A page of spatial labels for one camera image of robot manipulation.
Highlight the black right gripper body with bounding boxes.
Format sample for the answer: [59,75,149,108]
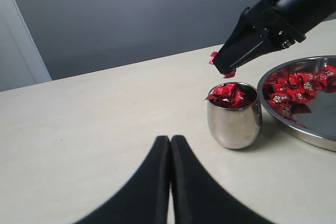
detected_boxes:
[245,0,335,51]

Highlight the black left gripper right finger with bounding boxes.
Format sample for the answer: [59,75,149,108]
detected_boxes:
[171,135,271,223]

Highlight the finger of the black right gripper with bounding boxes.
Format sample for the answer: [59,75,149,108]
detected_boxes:
[214,8,281,74]

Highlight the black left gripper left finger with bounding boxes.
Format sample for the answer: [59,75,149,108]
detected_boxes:
[77,136,170,223]

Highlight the red candies inside cup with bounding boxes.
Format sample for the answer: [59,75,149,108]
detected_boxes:
[205,82,257,109]

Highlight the pile of red wrapped candies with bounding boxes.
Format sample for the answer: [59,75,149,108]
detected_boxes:
[263,65,335,127]

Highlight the stainless steel cup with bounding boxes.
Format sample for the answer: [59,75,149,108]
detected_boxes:
[207,82,262,150]

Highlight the stainless steel plate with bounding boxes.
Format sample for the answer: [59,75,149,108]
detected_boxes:
[257,55,335,151]

